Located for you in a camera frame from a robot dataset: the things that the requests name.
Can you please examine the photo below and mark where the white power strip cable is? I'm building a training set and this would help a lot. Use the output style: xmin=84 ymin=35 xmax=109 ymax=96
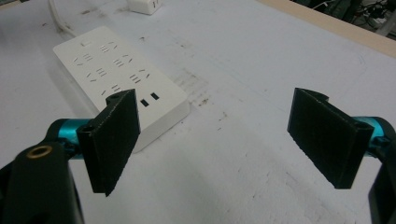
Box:
xmin=48 ymin=0 xmax=78 ymax=38

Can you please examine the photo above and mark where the white power strip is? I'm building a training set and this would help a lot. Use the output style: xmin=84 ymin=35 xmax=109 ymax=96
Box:
xmin=52 ymin=25 xmax=191 ymax=154

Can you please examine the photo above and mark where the white plug adapter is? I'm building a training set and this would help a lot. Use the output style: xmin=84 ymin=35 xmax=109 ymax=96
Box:
xmin=126 ymin=0 xmax=164 ymax=16

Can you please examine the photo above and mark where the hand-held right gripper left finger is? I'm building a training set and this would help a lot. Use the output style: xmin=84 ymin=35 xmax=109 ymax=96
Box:
xmin=46 ymin=88 xmax=141 ymax=198

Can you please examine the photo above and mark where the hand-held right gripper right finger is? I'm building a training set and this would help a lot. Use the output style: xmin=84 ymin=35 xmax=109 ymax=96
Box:
xmin=287 ymin=87 xmax=396 ymax=190

